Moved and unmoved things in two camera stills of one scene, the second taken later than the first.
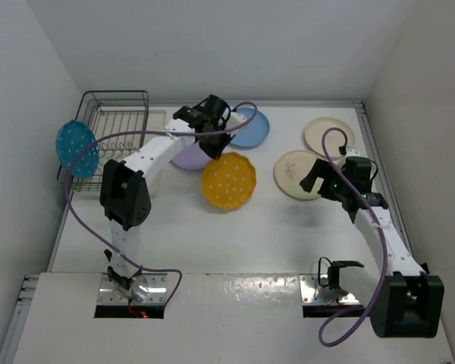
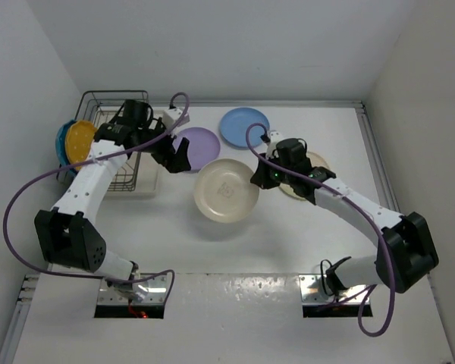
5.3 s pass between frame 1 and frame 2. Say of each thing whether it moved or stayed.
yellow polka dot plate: moved
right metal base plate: stayed
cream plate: moved
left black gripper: moved
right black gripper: moved
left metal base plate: stayed
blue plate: stayed
